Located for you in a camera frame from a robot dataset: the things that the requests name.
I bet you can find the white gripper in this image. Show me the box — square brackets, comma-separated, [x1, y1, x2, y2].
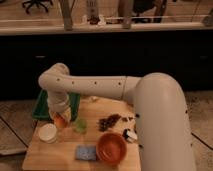
[47, 100, 71, 124]

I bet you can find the orange apple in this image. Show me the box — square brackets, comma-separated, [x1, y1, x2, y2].
[54, 115, 67, 129]

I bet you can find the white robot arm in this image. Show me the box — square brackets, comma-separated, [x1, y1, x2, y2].
[38, 63, 197, 171]

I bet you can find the small green cup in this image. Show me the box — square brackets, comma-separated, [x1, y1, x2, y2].
[73, 118, 87, 134]

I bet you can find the green plastic tray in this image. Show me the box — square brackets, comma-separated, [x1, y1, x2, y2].
[32, 90, 80, 121]

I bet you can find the yellow banana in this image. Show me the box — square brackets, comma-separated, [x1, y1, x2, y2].
[90, 96, 99, 102]

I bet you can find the dark grapes bunch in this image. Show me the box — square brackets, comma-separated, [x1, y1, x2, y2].
[98, 114, 121, 131]

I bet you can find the blue sponge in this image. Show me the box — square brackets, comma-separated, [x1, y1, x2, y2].
[75, 146, 96, 161]

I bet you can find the orange bowl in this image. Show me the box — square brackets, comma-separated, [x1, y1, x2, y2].
[96, 132, 127, 166]

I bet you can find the black office chair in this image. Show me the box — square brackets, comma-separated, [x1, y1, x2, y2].
[22, 0, 53, 14]

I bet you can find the black white handled brush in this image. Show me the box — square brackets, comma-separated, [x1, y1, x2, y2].
[123, 129, 137, 143]

